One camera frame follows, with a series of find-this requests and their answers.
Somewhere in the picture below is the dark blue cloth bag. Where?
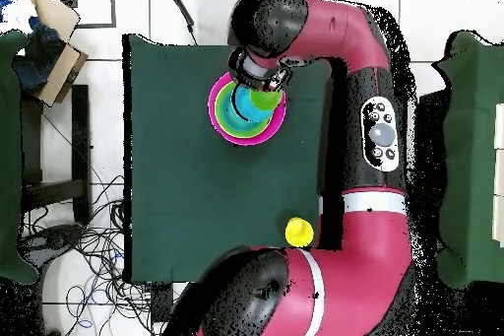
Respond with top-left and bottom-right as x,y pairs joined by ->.
11,16 -> 66,95

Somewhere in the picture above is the tall yellow cup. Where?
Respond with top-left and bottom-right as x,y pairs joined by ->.
284,216 -> 315,249

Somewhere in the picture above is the dark green table cloth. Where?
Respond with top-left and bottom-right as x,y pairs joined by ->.
122,33 -> 336,286

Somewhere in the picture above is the cardboard box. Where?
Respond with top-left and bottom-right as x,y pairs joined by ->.
27,0 -> 90,108

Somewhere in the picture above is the large pink bowl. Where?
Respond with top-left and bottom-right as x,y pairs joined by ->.
207,71 -> 287,147

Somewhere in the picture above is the tangle of floor cables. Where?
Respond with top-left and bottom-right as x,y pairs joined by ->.
19,173 -> 190,336

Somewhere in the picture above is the black bench frame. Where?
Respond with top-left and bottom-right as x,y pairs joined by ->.
21,83 -> 93,227

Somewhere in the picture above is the black square frame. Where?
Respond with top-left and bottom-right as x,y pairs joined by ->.
58,0 -> 117,30

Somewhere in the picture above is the small light blue bowl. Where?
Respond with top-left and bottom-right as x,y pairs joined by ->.
231,84 -> 277,124

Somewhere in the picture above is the black tripod leg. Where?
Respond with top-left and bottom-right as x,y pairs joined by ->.
158,0 -> 198,45

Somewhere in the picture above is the stack of white boxes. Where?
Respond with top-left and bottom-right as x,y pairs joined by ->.
491,101 -> 504,248

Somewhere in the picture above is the green cup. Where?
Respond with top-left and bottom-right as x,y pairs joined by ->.
249,89 -> 284,112

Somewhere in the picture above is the green cloth side table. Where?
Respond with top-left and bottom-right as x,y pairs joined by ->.
430,30 -> 504,290
0,30 -> 40,286

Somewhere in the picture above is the black chair base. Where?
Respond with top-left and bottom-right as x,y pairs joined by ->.
19,224 -> 86,266

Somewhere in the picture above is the large green bowl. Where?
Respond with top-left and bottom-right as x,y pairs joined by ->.
214,78 -> 277,139

